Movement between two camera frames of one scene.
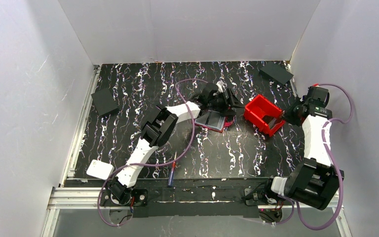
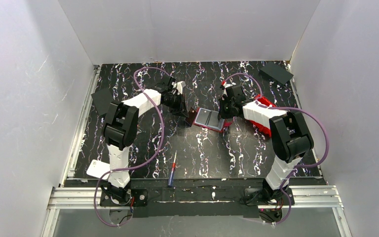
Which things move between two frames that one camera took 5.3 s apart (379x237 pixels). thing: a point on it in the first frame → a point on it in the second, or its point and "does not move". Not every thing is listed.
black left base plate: (138, 197) does not move
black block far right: (273, 71) does not move
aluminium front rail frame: (64, 197) does not move
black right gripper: (292, 113) → (225, 110)
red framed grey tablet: (214, 120) does not move
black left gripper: (224, 102) → (179, 106)
